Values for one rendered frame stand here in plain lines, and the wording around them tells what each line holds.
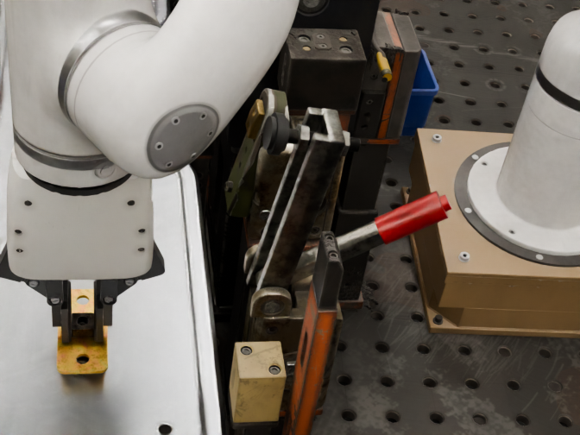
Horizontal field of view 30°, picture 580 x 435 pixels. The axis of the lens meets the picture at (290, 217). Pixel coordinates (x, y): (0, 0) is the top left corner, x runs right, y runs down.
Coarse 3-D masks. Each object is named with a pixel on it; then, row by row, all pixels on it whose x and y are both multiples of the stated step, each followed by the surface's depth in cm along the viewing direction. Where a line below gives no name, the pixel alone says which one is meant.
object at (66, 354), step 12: (72, 300) 86; (72, 312) 85; (84, 312) 84; (72, 324) 83; (60, 336) 83; (72, 336) 83; (84, 336) 83; (60, 348) 82; (72, 348) 82; (84, 348) 82; (96, 348) 82; (60, 360) 81; (72, 360) 81; (96, 360) 82; (60, 372) 80; (72, 372) 81; (84, 372) 81; (96, 372) 81
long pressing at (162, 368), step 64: (0, 0) 118; (0, 64) 110; (0, 128) 102; (0, 192) 95; (192, 192) 98; (192, 256) 92; (0, 320) 85; (128, 320) 86; (192, 320) 87; (0, 384) 80; (64, 384) 81; (128, 384) 82; (192, 384) 82
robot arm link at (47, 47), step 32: (32, 0) 60; (64, 0) 59; (96, 0) 60; (128, 0) 61; (32, 32) 61; (64, 32) 60; (96, 32) 60; (32, 64) 62; (64, 64) 61; (32, 96) 64; (64, 96) 61; (32, 128) 66; (64, 128) 65
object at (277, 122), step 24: (312, 120) 74; (336, 120) 73; (264, 144) 73; (312, 144) 72; (336, 144) 72; (360, 144) 74; (288, 168) 77; (312, 168) 73; (288, 192) 78; (312, 192) 75; (288, 216) 76; (312, 216) 76; (264, 240) 81; (288, 240) 78; (264, 264) 83; (288, 264) 79
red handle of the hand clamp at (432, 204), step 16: (432, 192) 79; (400, 208) 80; (416, 208) 79; (432, 208) 79; (448, 208) 79; (368, 224) 81; (384, 224) 80; (400, 224) 79; (416, 224) 79; (352, 240) 80; (368, 240) 80; (384, 240) 80; (304, 256) 82; (352, 256) 81; (304, 272) 81
